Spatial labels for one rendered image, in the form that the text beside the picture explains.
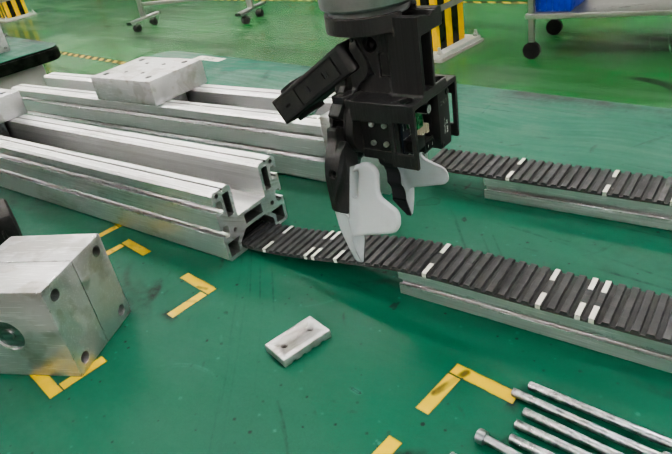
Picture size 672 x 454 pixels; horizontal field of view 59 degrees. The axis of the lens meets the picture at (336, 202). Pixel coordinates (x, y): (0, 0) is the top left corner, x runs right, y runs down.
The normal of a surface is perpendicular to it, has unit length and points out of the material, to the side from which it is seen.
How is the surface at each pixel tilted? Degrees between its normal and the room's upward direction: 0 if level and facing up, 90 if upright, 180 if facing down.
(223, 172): 90
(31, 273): 0
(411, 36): 90
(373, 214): 73
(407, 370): 0
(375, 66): 90
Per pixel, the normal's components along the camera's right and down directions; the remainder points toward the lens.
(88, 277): 0.97, -0.04
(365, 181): -0.60, 0.20
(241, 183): -0.58, 0.47
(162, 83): 0.80, 0.17
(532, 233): -0.16, -0.87
